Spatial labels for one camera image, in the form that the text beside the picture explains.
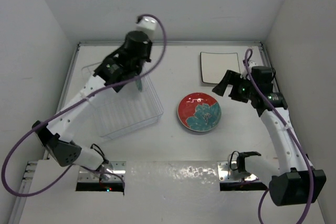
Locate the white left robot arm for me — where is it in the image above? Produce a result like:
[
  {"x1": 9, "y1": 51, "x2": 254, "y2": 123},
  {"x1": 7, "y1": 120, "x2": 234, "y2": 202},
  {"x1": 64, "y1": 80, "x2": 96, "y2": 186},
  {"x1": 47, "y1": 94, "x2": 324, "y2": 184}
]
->
[{"x1": 36, "y1": 30, "x2": 154, "y2": 170}]

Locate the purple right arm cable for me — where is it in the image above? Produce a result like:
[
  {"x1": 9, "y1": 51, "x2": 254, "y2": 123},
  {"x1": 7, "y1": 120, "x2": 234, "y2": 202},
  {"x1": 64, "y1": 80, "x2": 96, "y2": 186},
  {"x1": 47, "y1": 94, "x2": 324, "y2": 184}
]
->
[{"x1": 243, "y1": 48, "x2": 316, "y2": 224}]

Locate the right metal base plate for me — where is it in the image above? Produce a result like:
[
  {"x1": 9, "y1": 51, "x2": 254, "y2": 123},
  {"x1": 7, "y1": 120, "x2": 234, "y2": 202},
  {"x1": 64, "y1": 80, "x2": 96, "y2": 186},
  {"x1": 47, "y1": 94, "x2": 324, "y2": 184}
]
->
[{"x1": 217, "y1": 161, "x2": 259, "y2": 183}]

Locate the white square plate black rim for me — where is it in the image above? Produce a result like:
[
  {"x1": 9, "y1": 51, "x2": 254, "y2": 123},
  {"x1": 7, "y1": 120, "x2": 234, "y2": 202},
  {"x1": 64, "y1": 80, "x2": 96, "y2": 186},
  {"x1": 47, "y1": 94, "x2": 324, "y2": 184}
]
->
[{"x1": 201, "y1": 79, "x2": 221, "y2": 87}]

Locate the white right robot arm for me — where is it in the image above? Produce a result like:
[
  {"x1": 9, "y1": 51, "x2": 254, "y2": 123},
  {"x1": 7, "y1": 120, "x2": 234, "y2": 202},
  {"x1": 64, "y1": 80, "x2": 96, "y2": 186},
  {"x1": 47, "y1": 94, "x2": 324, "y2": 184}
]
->
[{"x1": 212, "y1": 66, "x2": 327, "y2": 206}]

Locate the metal base plate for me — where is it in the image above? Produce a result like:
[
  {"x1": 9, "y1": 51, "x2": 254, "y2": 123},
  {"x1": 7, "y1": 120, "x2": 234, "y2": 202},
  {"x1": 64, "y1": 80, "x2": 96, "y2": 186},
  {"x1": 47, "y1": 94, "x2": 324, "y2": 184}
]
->
[
  {"x1": 217, "y1": 161, "x2": 259, "y2": 183},
  {"x1": 77, "y1": 162, "x2": 125, "y2": 183}
]

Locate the dark blue round plate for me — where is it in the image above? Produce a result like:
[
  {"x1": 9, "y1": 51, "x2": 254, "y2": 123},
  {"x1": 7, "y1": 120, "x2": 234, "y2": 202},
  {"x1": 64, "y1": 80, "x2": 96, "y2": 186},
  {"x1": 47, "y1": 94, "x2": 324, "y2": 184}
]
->
[{"x1": 135, "y1": 78, "x2": 143, "y2": 92}]

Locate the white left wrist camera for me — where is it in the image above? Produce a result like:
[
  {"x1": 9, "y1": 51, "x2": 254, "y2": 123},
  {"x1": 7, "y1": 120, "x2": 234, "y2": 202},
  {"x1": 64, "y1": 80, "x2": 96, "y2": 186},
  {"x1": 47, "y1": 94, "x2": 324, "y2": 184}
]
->
[{"x1": 136, "y1": 16, "x2": 158, "y2": 40}]

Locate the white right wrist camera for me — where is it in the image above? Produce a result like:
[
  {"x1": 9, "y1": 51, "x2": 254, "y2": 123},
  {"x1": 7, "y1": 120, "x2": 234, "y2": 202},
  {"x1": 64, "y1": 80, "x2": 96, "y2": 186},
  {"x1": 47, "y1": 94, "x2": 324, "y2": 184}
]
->
[{"x1": 240, "y1": 61, "x2": 258, "y2": 79}]

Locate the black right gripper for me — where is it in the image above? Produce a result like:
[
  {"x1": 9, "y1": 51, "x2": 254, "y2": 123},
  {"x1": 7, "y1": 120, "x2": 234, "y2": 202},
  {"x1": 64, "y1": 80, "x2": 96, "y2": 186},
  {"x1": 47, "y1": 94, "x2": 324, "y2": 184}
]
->
[{"x1": 213, "y1": 69, "x2": 257, "y2": 103}]

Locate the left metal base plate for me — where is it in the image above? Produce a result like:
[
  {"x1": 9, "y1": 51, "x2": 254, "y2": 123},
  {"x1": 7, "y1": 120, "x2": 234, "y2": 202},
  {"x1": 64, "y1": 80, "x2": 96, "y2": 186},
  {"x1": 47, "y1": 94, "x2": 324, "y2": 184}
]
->
[{"x1": 77, "y1": 162, "x2": 125, "y2": 183}]

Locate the clear plastic dish rack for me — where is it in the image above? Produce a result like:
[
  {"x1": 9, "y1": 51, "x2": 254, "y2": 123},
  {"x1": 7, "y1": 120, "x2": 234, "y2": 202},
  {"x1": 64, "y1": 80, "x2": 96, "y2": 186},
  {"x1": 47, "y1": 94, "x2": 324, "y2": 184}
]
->
[{"x1": 76, "y1": 76, "x2": 164, "y2": 143}]

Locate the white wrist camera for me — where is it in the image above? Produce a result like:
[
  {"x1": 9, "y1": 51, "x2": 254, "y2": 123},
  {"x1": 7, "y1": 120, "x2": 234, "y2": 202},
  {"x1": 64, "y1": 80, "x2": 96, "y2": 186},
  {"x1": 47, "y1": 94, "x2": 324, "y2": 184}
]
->
[
  {"x1": 136, "y1": 16, "x2": 158, "y2": 40},
  {"x1": 240, "y1": 61, "x2": 258, "y2": 79}
]

